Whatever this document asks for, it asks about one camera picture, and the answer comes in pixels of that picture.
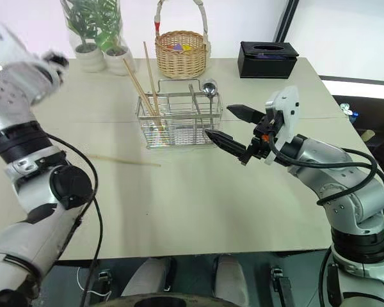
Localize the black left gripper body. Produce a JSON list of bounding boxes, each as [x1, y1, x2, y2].
[[40, 49, 70, 87]]

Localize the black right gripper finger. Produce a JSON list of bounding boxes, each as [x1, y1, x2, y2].
[[204, 129, 250, 160], [227, 104, 266, 125]]

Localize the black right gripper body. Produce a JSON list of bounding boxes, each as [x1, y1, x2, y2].
[[243, 111, 285, 165]]

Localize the metal spoon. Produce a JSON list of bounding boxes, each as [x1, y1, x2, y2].
[[201, 81, 219, 114]]

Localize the colourful items in wicker basket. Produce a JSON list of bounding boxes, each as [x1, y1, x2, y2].
[[168, 43, 193, 53]]

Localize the artificial plant in white pot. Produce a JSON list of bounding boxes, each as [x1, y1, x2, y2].
[[92, 0, 137, 77], [61, 0, 107, 74]]

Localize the black tissue box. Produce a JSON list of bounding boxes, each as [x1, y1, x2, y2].
[[237, 40, 298, 79]]

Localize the wooden chopstick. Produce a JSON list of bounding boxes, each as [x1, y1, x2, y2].
[[122, 58, 159, 116], [87, 154, 162, 168], [143, 41, 164, 130]]

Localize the small blue and white item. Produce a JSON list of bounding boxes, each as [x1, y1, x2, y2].
[[340, 102, 360, 117]]

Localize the white board edge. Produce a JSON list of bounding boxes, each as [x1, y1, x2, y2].
[[319, 75, 384, 97]]

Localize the pale rounded shape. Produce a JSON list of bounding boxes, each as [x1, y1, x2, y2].
[[120, 256, 177, 297], [213, 253, 248, 307]]

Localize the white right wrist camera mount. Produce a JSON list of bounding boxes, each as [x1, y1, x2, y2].
[[264, 85, 300, 166]]

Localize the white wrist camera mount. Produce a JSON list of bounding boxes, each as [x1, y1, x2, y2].
[[0, 21, 31, 79], [264, 85, 300, 166]]

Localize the metal wire basket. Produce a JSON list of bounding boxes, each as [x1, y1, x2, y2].
[[135, 79, 225, 150]]

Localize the flat metal cutlery handle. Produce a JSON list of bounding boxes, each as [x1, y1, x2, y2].
[[188, 83, 202, 120]]

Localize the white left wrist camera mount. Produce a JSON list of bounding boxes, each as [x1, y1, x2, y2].
[[0, 21, 31, 79]]

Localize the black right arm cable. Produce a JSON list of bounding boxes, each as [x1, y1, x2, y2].
[[268, 137, 384, 206]]

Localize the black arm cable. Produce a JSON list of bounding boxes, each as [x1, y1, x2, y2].
[[46, 134, 105, 307], [268, 137, 384, 206]]

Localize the wicker basket with handle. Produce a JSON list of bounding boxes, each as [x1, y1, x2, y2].
[[154, 0, 211, 79]]

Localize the black metal frame post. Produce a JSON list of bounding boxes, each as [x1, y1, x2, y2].
[[276, 0, 301, 43]]

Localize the black cable at robot waist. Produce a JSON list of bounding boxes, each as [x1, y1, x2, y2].
[[318, 248, 335, 306]]

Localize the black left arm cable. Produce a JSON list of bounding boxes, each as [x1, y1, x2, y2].
[[46, 134, 105, 307]]

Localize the thin white cable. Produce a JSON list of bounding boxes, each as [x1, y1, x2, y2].
[[76, 264, 113, 297]]

